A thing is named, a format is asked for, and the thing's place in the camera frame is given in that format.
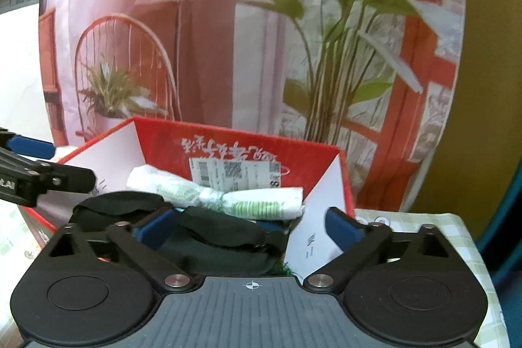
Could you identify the green checked rabbit tablecloth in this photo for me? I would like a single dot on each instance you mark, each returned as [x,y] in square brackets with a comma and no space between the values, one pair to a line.
[469,250]

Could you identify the printed backdrop cloth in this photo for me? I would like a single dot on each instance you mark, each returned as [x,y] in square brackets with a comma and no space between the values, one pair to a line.
[228,26]

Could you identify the red cardboard box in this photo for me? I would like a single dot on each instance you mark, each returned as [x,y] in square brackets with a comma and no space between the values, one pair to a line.
[244,152]

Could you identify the teal chair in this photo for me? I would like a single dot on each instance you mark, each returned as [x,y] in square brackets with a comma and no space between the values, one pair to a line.
[503,217]

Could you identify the white green tissue packet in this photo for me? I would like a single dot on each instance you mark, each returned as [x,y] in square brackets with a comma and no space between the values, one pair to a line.
[171,185]
[265,203]

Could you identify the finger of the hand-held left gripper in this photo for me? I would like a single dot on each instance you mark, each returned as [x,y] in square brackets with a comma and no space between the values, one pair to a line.
[30,147]
[69,179]

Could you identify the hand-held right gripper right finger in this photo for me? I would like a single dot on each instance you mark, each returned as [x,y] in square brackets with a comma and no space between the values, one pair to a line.
[341,229]

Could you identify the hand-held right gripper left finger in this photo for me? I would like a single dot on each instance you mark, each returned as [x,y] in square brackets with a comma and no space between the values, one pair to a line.
[154,225]

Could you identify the black eye mask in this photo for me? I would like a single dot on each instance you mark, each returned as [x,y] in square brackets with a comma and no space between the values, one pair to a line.
[220,238]

